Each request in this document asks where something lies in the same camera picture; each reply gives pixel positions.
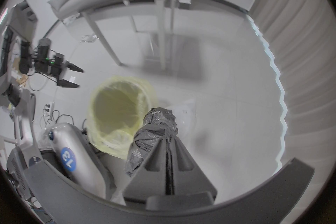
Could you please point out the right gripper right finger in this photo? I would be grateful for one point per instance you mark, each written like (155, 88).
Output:
(194, 186)

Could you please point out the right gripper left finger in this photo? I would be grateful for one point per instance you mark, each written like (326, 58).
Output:
(141, 186)

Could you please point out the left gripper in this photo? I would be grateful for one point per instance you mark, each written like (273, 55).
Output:
(47, 68)

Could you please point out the yellow plastic bag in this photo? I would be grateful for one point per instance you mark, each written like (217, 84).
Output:
(118, 102)

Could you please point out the black plastic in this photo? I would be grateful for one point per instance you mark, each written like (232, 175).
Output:
(154, 128)

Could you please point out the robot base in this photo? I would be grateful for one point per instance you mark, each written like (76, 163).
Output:
(76, 144)

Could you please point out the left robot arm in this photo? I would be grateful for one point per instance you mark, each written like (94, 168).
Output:
(44, 47)

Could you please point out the white trash bin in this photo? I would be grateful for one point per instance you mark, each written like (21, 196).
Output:
(110, 148)

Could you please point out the white curtain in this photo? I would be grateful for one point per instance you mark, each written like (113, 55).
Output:
(296, 34)

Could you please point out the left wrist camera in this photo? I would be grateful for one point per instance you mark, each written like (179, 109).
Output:
(59, 58)

